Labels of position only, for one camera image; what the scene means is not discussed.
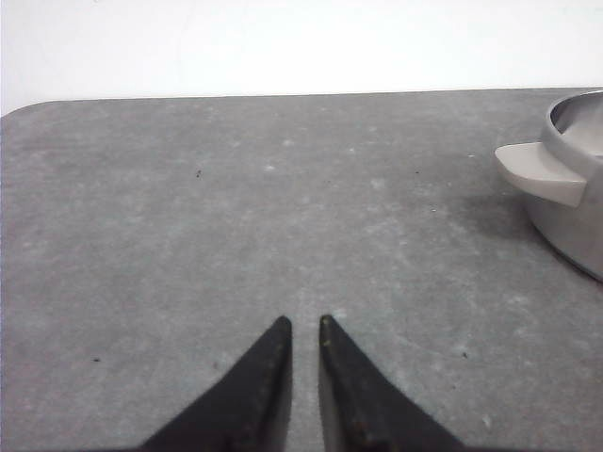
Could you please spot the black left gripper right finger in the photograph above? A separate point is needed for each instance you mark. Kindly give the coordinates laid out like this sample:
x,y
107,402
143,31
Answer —
x,y
361,410

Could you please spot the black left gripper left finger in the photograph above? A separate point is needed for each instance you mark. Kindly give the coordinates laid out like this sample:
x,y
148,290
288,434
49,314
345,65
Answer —
x,y
248,409

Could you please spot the stainless steel steamer pot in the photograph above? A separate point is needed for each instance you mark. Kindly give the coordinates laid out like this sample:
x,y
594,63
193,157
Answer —
x,y
560,176

